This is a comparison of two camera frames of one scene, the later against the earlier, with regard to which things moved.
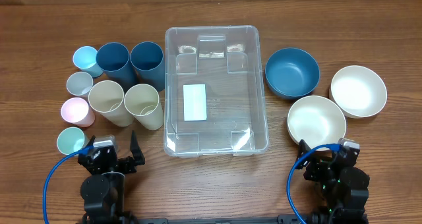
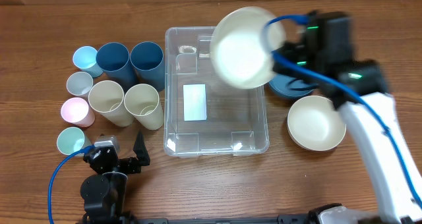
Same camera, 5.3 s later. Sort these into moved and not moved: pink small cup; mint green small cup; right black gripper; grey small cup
Moved: right black gripper
Not moved: pink small cup; mint green small cup; grey small cup
